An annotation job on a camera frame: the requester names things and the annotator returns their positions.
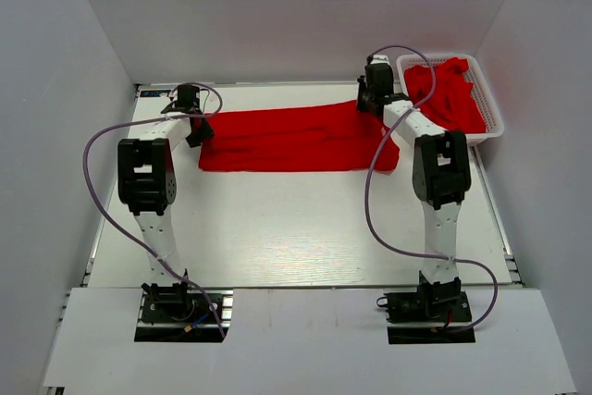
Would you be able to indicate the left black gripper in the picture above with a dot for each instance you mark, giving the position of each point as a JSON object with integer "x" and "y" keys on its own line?
{"x": 205, "y": 133}

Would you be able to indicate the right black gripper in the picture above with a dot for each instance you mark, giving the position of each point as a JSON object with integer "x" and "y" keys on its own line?
{"x": 362, "y": 104}

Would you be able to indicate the red t shirt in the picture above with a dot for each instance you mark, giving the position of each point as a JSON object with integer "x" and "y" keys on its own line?
{"x": 322, "y": 138}

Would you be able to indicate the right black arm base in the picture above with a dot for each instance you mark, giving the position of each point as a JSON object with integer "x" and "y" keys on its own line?
{"x": 430, "y": 315}

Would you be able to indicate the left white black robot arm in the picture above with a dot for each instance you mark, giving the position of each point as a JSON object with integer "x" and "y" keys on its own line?
{"x": 146, "y": 180}

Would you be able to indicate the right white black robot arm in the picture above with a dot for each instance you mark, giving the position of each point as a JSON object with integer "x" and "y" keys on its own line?
{"x": 441, "y": 175}

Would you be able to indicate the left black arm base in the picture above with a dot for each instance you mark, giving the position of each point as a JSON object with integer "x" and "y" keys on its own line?
{"x": 179, "y": 314}

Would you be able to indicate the red shirts pile in basket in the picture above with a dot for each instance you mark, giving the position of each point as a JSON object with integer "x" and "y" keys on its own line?
{"x": 452, "y": 105}

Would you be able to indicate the blue label sticker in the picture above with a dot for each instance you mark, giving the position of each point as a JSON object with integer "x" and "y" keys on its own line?
{"x": 154, "y": 93}

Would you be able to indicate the white plastic basket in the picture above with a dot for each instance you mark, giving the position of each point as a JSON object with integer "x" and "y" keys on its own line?
{"x": 483, "y": 96}

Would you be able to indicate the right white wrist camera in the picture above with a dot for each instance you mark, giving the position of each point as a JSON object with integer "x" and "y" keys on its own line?
{"x": 377, "y": 59}

